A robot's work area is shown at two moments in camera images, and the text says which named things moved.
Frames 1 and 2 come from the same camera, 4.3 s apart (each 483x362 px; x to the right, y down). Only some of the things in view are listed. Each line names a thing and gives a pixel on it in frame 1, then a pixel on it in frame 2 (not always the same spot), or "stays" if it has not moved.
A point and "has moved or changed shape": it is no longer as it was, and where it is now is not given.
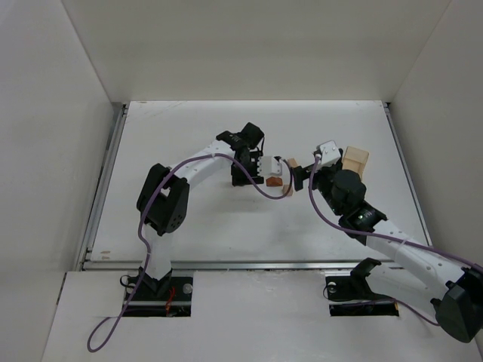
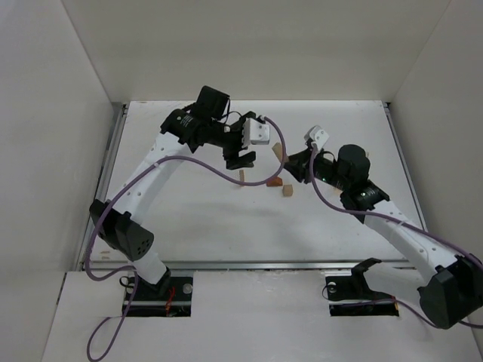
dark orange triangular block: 273,181 stays
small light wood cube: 285,188 stays
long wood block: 293,162 has moved or changed shape
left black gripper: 253,168 to 234,141
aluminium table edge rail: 406,169 stays
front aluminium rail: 231,262 stays
